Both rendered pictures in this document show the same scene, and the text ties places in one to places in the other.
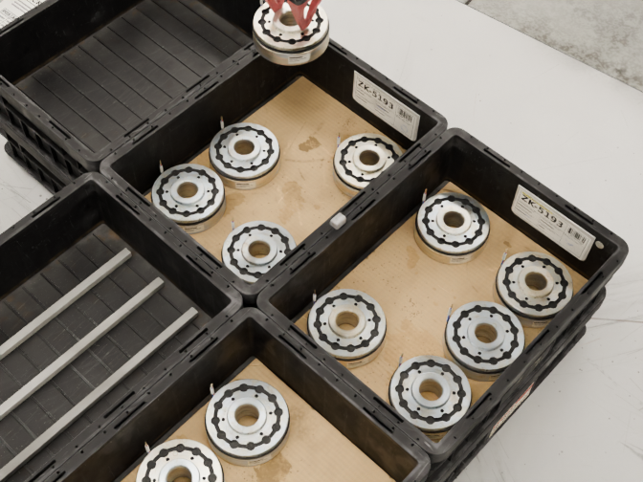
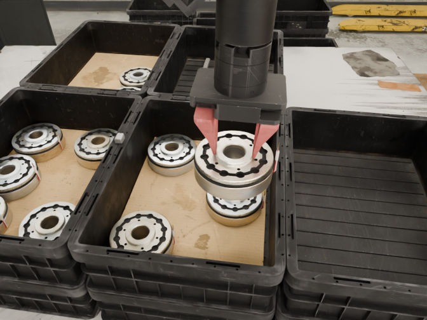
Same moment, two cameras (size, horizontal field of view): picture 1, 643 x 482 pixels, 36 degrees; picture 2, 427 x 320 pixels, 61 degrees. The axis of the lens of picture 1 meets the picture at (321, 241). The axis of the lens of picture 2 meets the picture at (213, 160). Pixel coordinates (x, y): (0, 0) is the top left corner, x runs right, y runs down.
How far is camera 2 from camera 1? 1.41 m
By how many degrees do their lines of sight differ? 78
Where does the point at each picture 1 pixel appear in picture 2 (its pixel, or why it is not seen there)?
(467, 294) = (30, 204)
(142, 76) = (366, 223)
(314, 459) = not seen: hidden behind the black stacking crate
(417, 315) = (61, 179)
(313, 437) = not seen: hidden behind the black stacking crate
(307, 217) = (164, 194)
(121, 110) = (344, 193)
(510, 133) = not seen: outside the picture
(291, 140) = (218, 237)
